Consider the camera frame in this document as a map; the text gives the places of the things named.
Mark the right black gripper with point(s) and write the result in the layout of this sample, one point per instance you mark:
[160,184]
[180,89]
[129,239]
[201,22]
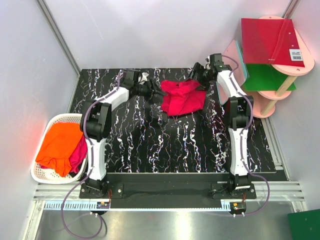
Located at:
[199,68]

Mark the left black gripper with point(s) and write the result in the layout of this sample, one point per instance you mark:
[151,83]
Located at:
[157,91]

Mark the crimson red t shirt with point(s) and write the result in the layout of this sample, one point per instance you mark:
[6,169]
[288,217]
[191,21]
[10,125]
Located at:
[182,98]

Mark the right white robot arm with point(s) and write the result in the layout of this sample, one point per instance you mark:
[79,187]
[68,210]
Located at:
[238,117]

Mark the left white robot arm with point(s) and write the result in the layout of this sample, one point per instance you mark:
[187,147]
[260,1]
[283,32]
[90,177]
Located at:
[96,123]

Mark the pink board teal edge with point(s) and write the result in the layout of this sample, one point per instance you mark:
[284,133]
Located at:
[241,74]

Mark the green acrylic sheet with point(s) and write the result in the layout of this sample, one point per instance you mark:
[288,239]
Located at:
[263,77]

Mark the pink wooden tiered shelf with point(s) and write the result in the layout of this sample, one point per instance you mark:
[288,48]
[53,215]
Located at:
[265,101]

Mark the red acrylic sheet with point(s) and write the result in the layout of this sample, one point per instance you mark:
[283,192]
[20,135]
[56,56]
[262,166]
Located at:
[270,41]

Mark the magenta t shirt in basket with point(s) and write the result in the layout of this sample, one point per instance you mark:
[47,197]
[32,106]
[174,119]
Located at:
[63,155]

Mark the orange t shirt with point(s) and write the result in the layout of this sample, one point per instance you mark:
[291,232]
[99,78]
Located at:
[64,130]

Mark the white plastic laundry basket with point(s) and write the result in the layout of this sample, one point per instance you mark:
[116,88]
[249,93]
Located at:
[49,176]

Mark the dark green board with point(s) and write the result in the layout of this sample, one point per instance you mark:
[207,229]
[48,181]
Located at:
[305,225]

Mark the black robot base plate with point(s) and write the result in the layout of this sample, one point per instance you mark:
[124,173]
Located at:
[163,190]

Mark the aluminium frame rail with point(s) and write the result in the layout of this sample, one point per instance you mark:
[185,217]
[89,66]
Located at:
[58,35]

